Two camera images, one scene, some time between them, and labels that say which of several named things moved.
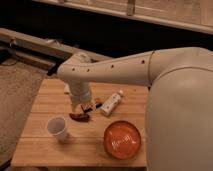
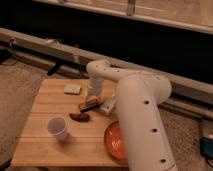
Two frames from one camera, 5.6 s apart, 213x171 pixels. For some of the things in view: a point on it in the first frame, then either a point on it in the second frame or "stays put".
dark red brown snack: [83, 118] stays put
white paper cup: [56, 126] stays put
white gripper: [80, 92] to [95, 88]
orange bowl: [122, 140] stays put
